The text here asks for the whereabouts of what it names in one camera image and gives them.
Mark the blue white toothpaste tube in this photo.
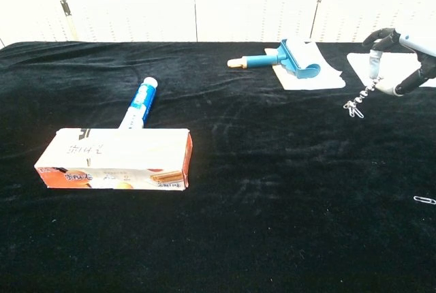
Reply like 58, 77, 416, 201
118, 76, 159, 130

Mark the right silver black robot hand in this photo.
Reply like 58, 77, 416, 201
361, 27, 436, 97

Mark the orange white biscuit box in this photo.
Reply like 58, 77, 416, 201
34, 127, 193, 191

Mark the blue lint roller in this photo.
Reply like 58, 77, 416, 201
227, 38, 322, 80

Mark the silver magnetic bead chain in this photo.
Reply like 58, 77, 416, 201
353, 75, 384, 104

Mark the white paper sheet right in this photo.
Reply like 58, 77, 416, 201
346, 51, 436, 88

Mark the black velvet tablecloth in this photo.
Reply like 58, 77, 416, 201
0, 40, 436, 293

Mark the white paper sheet pad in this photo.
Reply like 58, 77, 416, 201
264, 41, 346, 91

